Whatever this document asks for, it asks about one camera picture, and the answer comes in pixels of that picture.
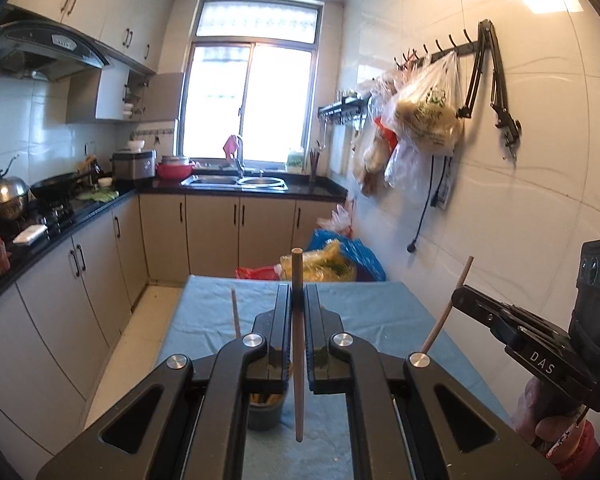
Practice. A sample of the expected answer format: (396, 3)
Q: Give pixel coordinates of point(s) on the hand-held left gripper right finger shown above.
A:
(310, 320)

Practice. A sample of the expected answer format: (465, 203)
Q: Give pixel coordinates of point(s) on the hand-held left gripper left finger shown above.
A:
(286, 320)

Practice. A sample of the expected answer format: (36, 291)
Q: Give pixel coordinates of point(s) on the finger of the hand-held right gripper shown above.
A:
(480, 310)

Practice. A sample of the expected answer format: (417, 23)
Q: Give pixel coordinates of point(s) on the wooden chopstick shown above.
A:
(298, 410)
(437, 330)
(235, 310)
(275, 400)
(258, 400)

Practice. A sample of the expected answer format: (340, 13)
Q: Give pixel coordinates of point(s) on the dark grey chopstick holder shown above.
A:
(265, 417)

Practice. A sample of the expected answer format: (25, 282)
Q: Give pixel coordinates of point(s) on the person's right hand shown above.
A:
(532, 415)

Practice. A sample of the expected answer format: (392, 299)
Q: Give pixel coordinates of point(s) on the red plastic bag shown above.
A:
(255, 273)

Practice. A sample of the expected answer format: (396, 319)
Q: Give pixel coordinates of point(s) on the yellow plastic bag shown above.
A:
(320, 265)

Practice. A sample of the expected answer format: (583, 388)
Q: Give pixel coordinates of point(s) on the light blue table cloth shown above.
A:
(380, 310)

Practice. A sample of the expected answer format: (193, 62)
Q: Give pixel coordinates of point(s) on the blue plastic bag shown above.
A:
(365, 260)

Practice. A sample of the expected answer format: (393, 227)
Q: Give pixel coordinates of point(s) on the white and pink plastic bag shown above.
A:
(337, 220)

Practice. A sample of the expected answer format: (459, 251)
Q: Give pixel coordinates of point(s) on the beige lower kitchen cabinets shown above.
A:
(215, 235)

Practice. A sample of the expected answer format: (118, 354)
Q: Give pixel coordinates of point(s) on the beige kitchen cabinets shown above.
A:
(115, 5)
(215, 235)

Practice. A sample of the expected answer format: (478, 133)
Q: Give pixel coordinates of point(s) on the black kitchen countertop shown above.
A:
(310, 191)

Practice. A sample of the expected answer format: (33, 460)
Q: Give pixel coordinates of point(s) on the stainless steel double sink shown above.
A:
(235, 181)

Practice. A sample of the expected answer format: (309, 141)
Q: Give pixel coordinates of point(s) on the countertop holder with dark chopsticks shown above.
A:
(313, 167)

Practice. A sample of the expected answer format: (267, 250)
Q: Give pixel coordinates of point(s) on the green packet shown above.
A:
(295, 161)

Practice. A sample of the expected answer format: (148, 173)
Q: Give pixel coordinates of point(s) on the clear plastic bag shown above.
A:
(405, 165)

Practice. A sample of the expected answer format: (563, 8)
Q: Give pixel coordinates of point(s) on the steel faucet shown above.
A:
(240, 160)

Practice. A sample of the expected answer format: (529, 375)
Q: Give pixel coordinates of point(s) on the plastic bag with bread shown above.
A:
(375, 155)

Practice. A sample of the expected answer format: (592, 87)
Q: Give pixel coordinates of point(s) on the pink rubber glove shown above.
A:
(230, 146)

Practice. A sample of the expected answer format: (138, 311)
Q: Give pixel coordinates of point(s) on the red plastic basin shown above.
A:
(172, 171)

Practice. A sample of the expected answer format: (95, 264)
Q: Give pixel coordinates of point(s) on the white plastic bag green print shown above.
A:
(427, 115)

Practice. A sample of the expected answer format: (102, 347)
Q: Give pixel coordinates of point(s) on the silver rice cooker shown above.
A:
(132, 165)

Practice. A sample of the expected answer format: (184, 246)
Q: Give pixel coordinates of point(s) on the green vegetables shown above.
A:
(97, 196)

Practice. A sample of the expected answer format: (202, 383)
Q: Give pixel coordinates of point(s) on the kitchen window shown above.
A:
(250, 95)

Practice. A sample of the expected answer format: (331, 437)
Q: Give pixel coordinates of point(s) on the white bowl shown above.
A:
(135, 145)

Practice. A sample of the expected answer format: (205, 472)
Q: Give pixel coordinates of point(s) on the dark sauce bottle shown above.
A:
(96, 170)

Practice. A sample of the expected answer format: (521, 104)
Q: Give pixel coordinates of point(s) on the gas stove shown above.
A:
(55, 215)

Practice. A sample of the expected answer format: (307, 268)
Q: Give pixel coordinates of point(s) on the stack of white bowls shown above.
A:
(128, 111)

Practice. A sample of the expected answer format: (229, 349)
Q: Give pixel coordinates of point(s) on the black wok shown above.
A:
(55, 186)

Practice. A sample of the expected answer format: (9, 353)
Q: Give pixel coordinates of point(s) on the white foam tray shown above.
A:
(30, 234)

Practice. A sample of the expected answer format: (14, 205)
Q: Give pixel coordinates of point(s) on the steel pot with lid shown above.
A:
(2, 192)

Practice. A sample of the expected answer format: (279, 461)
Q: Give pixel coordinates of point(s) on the beige upper kitchen cabinets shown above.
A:
(115, 5)

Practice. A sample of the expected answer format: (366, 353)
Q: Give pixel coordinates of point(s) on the range hood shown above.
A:
(40, 45)

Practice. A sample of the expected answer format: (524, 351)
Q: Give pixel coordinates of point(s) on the black wall shelf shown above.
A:
(342, 107)

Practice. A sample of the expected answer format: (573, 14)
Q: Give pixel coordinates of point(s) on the black wall hook rack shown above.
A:
(445, 50)

